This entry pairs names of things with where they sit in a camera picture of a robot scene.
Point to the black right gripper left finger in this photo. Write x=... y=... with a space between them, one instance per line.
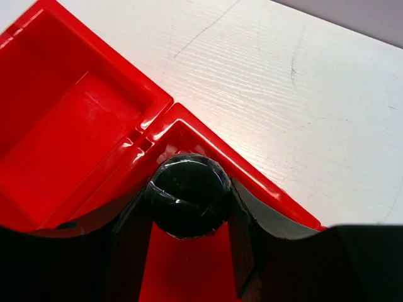
x=99 y=256

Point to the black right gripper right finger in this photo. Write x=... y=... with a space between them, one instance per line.
x=277 y=259

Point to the black cap spice jar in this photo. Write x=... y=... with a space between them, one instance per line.
x=189 y=196

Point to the red three-compartment plastic bin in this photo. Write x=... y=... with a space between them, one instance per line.
x=81 y=126

